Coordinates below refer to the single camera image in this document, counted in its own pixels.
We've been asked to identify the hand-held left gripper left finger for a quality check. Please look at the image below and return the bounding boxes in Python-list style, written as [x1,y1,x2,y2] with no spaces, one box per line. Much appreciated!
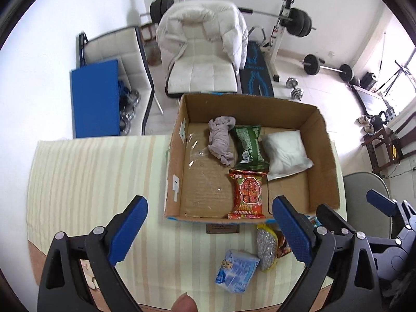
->
[37,196,149,312]

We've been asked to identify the black kettlebell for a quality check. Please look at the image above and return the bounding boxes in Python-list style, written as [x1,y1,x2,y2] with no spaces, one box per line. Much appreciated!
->
[370,110,389,133]

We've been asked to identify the grey crumpled cloth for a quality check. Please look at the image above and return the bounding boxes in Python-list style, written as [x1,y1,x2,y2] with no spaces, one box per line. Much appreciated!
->
[207,116,236,167]

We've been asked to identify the red snack packet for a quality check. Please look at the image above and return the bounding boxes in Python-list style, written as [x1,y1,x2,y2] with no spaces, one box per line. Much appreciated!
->
[227,168,268,220]

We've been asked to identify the chrome weight plates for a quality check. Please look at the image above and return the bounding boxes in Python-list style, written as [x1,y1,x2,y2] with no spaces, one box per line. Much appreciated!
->
[118,81,141,135]

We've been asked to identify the silver scouring pad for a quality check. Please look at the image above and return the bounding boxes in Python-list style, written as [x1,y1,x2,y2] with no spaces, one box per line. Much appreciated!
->
[257,226,277,271]

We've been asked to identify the dark wooden chair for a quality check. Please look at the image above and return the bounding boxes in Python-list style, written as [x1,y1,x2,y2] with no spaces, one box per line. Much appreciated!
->
[361,126,401,179]

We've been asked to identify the grey round chair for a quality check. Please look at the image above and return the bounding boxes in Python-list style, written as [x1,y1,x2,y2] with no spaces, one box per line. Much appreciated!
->
[343,172,391,238]

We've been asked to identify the person's left hand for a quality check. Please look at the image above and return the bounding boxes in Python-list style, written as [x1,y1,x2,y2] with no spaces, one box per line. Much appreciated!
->
[171,292,199,312]

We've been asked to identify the white weight rack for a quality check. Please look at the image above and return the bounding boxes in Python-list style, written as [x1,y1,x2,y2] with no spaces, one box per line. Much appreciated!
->
[250,0,317,83]

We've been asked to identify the orange snack packet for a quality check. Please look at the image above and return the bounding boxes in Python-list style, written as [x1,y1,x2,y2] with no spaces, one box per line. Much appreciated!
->
[258,223,294,261]

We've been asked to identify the white padded chair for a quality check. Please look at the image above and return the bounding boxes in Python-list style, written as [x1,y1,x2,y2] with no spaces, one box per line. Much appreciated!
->
[165,36,240,100]
[80,26,163,135]

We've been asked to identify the black exercise mat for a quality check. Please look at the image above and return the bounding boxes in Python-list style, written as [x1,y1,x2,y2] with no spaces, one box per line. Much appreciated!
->
[240,41,275,97]

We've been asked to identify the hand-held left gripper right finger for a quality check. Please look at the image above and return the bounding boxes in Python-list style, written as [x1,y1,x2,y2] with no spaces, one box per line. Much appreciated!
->
[272,196,382,312]

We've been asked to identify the blue tissue packet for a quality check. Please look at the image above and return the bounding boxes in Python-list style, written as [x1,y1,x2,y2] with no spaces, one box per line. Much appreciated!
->
[215,249,261,295]

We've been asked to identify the blue board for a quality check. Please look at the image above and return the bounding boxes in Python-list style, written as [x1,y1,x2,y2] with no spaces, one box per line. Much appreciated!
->
[70,59,120,139]

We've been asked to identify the cardboard box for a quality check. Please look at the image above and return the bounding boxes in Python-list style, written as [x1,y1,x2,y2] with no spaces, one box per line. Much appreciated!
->
[164,93,341,224]

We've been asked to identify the green snack packet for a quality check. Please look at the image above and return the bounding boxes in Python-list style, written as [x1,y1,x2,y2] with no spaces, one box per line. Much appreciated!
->
[231,124,270,170]

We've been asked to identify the striped tablecloth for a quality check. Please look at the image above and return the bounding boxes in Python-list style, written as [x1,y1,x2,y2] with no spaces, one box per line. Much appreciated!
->
[28,135,347,312]

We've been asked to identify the small brown label plate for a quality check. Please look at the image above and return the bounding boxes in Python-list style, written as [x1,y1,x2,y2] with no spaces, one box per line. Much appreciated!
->
[206,224,240,235]

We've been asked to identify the chrome dumbbell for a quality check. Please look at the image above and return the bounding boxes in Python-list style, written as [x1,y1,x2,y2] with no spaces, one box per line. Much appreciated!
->
[286,77,305,100]

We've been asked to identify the white pillow packet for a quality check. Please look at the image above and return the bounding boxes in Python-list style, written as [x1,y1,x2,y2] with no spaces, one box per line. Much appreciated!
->
[261,130,314,181]

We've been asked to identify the short barbell with black plates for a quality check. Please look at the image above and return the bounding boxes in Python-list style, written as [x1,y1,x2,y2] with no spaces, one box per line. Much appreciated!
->
[302,54,355,82]

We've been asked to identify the long barbell with black plates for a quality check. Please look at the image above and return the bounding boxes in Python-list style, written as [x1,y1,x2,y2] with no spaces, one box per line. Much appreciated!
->
[140,0,317,38]

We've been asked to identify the white down jacket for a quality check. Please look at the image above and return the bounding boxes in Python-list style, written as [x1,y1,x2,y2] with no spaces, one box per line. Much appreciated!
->
[155,1,250,72]

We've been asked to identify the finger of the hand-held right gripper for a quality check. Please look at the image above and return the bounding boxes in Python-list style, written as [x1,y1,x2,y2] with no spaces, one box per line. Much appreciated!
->
[316,204,356,237]
[366,189,416,235]

